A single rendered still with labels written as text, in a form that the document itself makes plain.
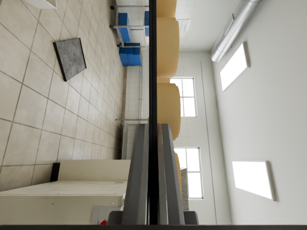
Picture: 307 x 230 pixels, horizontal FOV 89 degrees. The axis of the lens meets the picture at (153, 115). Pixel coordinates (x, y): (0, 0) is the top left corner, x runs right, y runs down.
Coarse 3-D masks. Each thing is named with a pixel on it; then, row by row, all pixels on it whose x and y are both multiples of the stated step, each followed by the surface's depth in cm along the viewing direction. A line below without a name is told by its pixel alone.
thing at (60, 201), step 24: (0, 192) 91; (24, 192) 90; (48, 192) 90; (72, 192) 90; (96, 192) 90; (120, 192) 90; (0, 216) 79; (24, 216) 79; (48, 216) 79; (72, 216) 79
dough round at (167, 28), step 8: (160, 24) 12; (168, 24) 12; (176, 24) 12; (160, 32) 12; (168, 32) 12; (176, 32) 12; (160, 40) 12; (168, 40) 12; (176, 40) 12; (160, 48) 12; (168, 48) 12; (176, 48) 12; (160, 56) 12; (168, 56) 12; (176, 56) 12; (160, 64) 13; (168, 64) 13; (176, 64) 13; (160, 72) 13; (168, 72) 13
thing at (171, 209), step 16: (160, 128) 10; (160, 144) 9; (160, 160) 8; (160, 176) 7; (176, 176) 7; (160, 192) 6; (176, 192) 6; (160, 208) 6; (176, 208) 6; (160, 224) 5; (176, 224) 5; (192, 224) 6
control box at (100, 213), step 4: (96, 208) 78; (100, 208) 78; (104, 208) 78; (108, 208) 78; (112, 208) 78; (116, 208) 78; (120, 208) 78; (96, 212) 77; (100, 212) 77; (104, 212) 77; (108, 212) 77; (92, 216) 77; (96, 216) 76; (100, 216) 76; (104, 216) 76; (108, 216) 76; (92, 220) 76; (96, 220) 76; (100, 220) 76; (92, 224) 76; (96, 224) 76
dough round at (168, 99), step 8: (160, 88) 12; (168, 88) 12; (176, 88) 12; (160, 96) 12; (168, 96) 12; (176, 96) 12; (160, 104) 11; (168, 104) 11; (176, 104) 11; (160, 112) 11; (168, 112) 11; (176, 112) 11; (160, 120) 11; (168, 120) 11; (176, 120) 11; (176, 128) 12; (176, 136) 12
